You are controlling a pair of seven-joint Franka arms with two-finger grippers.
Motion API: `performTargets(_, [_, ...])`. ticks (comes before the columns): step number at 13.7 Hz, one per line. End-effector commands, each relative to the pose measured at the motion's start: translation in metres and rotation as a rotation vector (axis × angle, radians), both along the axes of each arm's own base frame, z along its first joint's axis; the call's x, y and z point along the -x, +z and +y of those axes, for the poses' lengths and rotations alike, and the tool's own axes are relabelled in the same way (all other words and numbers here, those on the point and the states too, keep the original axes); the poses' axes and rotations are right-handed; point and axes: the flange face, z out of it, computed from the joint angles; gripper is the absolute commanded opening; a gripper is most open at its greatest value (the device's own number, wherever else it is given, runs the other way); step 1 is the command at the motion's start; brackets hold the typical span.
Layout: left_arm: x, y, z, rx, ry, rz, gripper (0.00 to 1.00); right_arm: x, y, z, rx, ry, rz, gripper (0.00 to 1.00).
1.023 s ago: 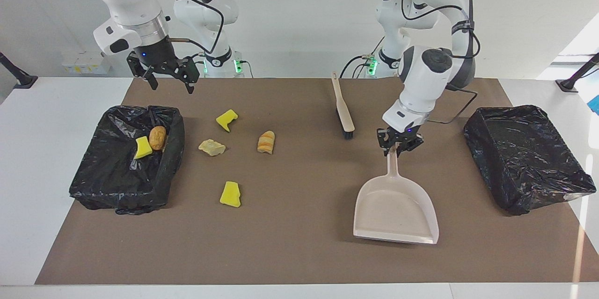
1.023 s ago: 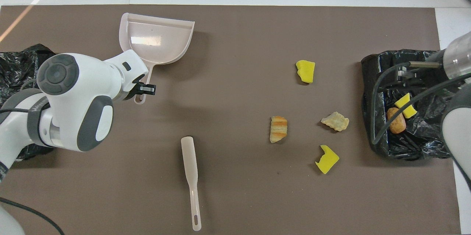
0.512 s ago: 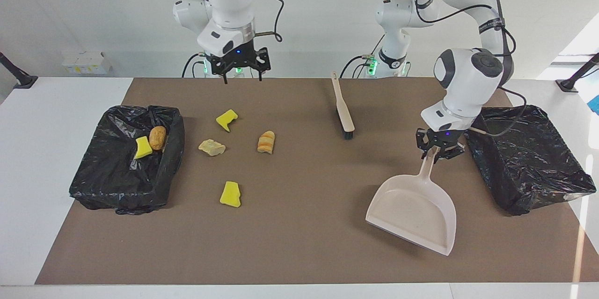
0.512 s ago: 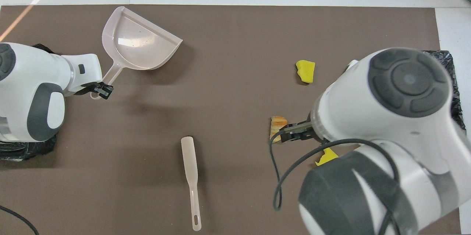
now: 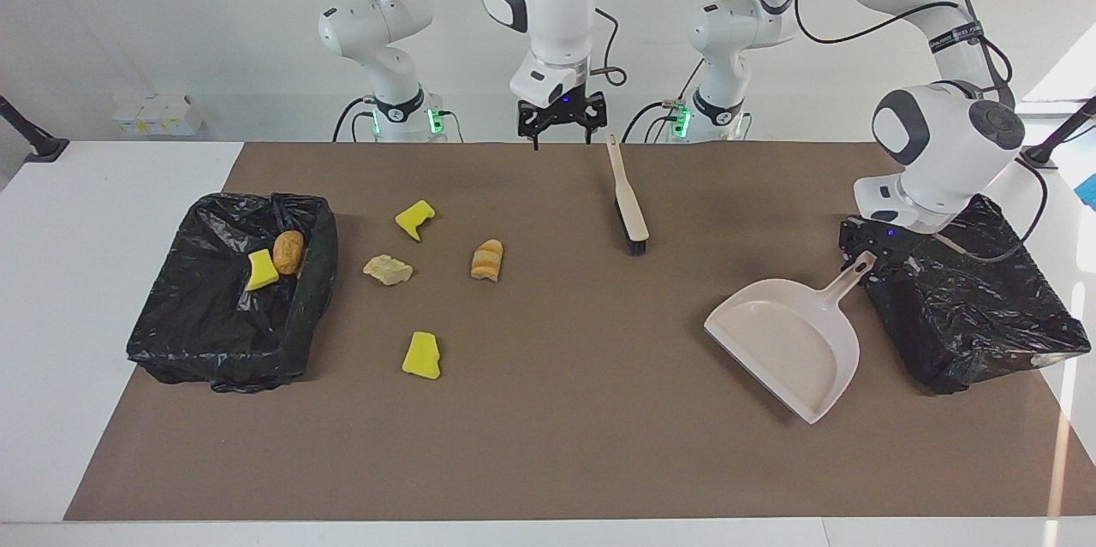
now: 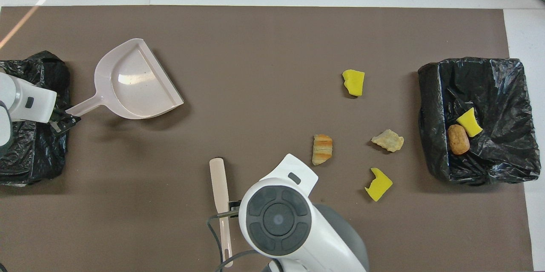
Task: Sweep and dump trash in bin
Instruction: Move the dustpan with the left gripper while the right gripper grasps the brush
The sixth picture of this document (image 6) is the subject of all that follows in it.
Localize brown table mat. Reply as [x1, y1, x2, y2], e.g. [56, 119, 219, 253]
[0, 6, 535, 272]

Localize yellow sponge block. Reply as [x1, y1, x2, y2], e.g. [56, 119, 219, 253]
[342, 69, 365, 97]

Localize notched yellow sponge piece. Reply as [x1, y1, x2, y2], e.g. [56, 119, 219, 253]
[365, 168, 393, 202]

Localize beige hand brush black bristles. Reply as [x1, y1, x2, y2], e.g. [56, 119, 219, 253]
[209, 157, 234, 268]

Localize beige plastic dustpan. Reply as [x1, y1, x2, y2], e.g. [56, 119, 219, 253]
[65, 38, 184, 120]

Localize brown toy bread roll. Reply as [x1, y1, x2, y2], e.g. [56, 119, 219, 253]
[447, 124, 470, 155]

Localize striped orange toy bread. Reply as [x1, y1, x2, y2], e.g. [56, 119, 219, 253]
[312, 134, 333, 166]

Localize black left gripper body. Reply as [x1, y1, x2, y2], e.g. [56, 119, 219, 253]
[48, 109, 69, 124]

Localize pale flaky pastry piece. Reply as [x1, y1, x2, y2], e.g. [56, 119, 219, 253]
[371, 129, 404, 152]

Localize black bag lined bin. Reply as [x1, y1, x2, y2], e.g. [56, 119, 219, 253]
[417, 57, 541, 186]
[0, 51, 71, 186]

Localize small yellow sponge wedge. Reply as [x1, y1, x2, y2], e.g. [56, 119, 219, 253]
[456, 107, 483, 137]

